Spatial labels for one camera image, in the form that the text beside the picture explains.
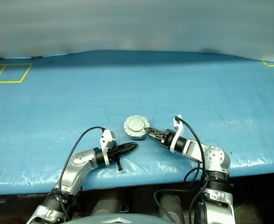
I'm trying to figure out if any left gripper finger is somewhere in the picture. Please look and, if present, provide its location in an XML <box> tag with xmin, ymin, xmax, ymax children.
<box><xmin>119</xmin><ymin>147</ymin><xmax>137</xmax><ymax>155</ymax></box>
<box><xmin>118</xmin><ymin>141</ymin><xmax>139</xmax><ymax>150</ymax></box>

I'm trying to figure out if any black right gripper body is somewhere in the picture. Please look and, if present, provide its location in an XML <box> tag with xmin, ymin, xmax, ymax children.
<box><xmin>160</xmin><ymin>129</ymin><xmax>176</xmax><ymax>149</ymax></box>

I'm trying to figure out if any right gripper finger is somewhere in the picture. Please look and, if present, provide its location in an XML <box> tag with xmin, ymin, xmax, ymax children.
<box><xmin>146</xmin><ymin>130</ymin><xmax>165</xmax><ymax>142</ymax></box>
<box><xmin>144</xmin><ymin>127</ymin><xmax>167</xmax><ymax>136</ymax></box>

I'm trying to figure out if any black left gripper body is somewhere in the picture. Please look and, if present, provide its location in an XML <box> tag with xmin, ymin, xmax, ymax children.
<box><xmin>106</xmin><ymin>143</ymin><xmax>123</xmax><ymax>171</ymax></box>

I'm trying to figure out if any grey rounded shape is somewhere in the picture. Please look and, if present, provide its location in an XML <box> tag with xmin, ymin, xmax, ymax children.
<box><xmin>90</xmin><ymin>195</ymin><xmax>121</xmax><ymax>217</ymax></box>
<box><xmin>157</xmin><ymin>195</ymin><xmax>185</xmax><ymax>224</ymax></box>

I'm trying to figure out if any blue-grey robot chest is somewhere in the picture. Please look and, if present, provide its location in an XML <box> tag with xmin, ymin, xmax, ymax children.
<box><xmin>68</xmin><ymin>211</ymin><xmax>167</xmax><ymax>224</ymax></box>

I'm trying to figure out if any yellow tape double rectangle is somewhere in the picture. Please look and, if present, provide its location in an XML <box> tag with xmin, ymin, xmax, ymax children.
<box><xmin>0</xmin><ymin>63</ymin><xmax>33</xmax><ymax>84</ymax></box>

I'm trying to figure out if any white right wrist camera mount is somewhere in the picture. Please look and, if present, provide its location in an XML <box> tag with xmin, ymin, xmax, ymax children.
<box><xmin>170</xmin><ymin>114</ymin><xmax>187</xmax><ymax>154</ymax></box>

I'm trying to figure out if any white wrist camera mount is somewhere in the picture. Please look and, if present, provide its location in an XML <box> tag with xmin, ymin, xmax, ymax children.
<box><xmin>99</xmin><ymin>129</ymin><xmax>117</xmax><ymax>167</ymax></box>
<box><xmin>170</xmin><ymin>114</ymin><xmax>187</xmax><ymax>154</ymax></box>

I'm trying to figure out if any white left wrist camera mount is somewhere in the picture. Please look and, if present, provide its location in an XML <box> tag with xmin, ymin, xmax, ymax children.
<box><xmin>99</xmin><ymin>129</ymin><xmax>117</xmax><ymax>167</ymax></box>

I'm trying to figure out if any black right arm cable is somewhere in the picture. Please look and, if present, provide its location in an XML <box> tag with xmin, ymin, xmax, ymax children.
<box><xmin>153</xmin><ymin>116</ymin><xmax>210</xmax><ymax>224</ymax></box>

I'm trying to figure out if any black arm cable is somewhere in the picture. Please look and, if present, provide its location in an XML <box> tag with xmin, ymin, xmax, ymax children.
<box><xmin>153</xmin><ymin>116</ymin><xmax>210</xmax><ymax>224</ymax></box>
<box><xmin>57</xmin><ymin>126</ymin><xmax>106</xmax><ymax>222</ymax></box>

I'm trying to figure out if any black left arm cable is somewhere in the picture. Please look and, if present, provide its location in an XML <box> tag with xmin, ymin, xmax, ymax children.
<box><xmin>57</xmin><ymin>126</ymin><xmax>106</xmax><ymax>222</ymax></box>

